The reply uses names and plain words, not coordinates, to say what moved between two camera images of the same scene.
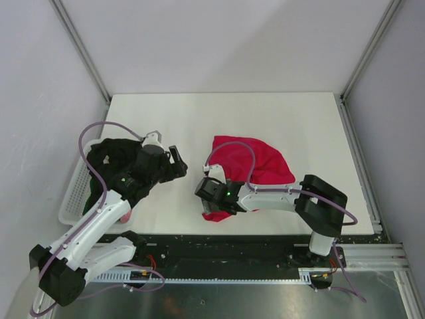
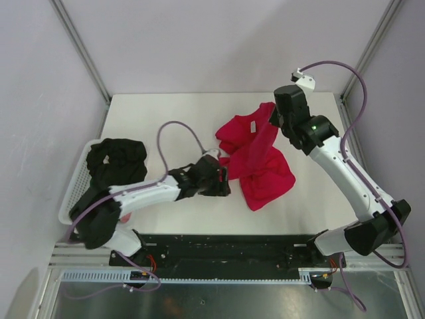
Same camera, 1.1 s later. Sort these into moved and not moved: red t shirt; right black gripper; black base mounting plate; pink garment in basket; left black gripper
Moved: red t shirt; right black gripper; left black gripper
Not moved: pink garment in basket; black base mounting plate
